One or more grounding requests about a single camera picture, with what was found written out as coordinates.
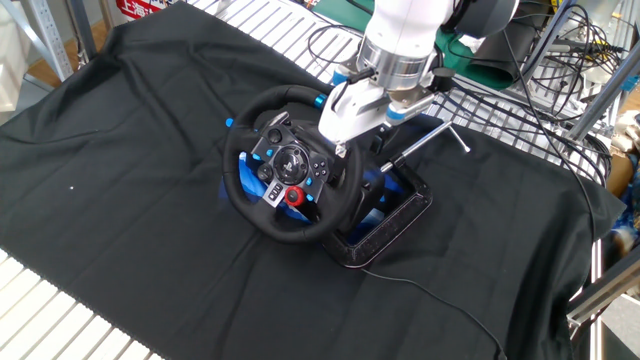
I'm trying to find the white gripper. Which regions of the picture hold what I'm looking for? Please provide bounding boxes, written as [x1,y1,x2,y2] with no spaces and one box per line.
[317,79,401,160]

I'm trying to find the black steering wheel blue stripe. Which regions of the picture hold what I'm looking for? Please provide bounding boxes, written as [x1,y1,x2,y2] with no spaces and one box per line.
[222,84,364,245]

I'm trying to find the black wheel base unit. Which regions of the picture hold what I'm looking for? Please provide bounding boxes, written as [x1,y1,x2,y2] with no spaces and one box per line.
[319,162,434,270]

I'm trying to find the silver metal clamp rod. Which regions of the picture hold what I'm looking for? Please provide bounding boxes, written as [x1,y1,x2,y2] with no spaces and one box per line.
[380,119,471,174]

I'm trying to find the black rolled mat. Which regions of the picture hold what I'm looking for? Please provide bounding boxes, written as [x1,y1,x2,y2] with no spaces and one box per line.
[469,19,546,90]

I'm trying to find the aluminium profile bar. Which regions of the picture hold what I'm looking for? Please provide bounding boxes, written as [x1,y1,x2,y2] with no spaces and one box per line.
[567,58,640,144]
[566,249,640,329]

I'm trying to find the black table cloth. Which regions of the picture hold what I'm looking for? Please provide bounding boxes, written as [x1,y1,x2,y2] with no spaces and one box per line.
[0,2,626,360]

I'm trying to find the brown cardboard box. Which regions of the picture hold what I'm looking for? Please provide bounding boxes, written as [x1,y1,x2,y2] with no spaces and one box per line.
[606,149,637,200]

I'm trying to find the red white sign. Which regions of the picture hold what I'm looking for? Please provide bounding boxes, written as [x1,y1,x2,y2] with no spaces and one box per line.
[115,0,170,22]

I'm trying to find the white crumpled bag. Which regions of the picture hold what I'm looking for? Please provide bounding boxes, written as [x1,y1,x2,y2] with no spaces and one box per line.
[610,109,640,154]

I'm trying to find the blue patterned cloth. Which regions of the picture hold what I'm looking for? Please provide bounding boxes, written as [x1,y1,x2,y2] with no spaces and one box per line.
[602,199,640,256]

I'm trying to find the white cabinet panel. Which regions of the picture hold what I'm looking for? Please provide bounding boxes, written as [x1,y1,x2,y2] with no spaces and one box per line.
[0,0,32,114]

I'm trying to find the silver wrist camera blue ends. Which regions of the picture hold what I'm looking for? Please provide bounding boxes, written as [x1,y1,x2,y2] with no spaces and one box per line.
[331,62,437,127]

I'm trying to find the thin black USB cable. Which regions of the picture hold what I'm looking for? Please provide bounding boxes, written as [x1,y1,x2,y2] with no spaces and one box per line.
[360,267,509,360]

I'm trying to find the tangled black cable bundle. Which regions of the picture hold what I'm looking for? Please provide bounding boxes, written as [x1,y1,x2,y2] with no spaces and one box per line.
[429,0,626,186]

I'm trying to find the silver vertical post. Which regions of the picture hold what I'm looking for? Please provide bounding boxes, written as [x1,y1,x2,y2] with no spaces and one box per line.
[588,234,605,360]

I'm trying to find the dark metal post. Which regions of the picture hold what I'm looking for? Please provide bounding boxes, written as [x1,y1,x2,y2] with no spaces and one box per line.
[67,0,99,64]

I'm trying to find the grey metal shelf frame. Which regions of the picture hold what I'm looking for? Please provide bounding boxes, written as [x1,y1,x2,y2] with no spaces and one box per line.
[0,0,75,82]

